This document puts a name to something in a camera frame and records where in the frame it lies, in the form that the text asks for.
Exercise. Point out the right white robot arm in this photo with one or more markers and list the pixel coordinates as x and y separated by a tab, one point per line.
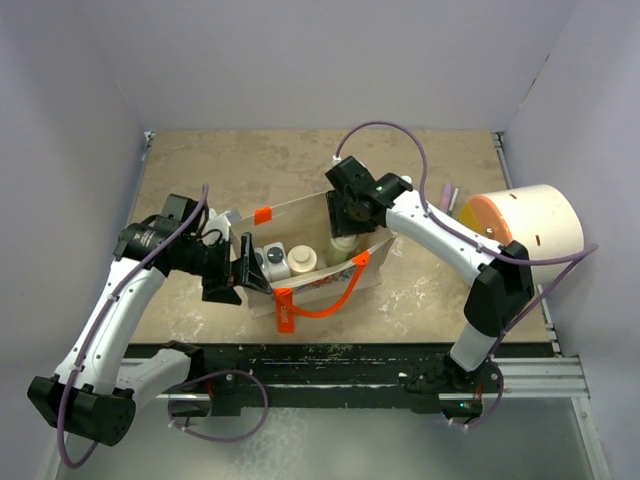
500	287

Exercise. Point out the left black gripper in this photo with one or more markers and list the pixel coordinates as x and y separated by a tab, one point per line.
245	270

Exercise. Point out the green white pen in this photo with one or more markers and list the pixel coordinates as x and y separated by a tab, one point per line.
453	201

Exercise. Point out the beige canvas tote bag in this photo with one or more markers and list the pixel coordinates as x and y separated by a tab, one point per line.
323	292

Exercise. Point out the aluminium frame rail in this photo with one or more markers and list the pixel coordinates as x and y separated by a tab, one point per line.
543	378

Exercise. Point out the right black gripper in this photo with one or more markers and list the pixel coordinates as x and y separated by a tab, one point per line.
339	222

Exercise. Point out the cream jar round lid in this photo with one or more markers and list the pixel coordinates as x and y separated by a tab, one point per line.
302	259

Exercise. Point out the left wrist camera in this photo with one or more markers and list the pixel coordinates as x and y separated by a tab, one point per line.
218	225

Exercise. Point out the white bottle black cap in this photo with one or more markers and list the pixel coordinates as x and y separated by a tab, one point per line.
276	262
259	255

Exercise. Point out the large white cylinder toy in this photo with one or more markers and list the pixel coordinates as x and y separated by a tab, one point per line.
539	217

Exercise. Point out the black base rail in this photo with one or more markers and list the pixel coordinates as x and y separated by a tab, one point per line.
408	376

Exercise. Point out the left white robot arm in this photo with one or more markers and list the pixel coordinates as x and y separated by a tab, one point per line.
90	394

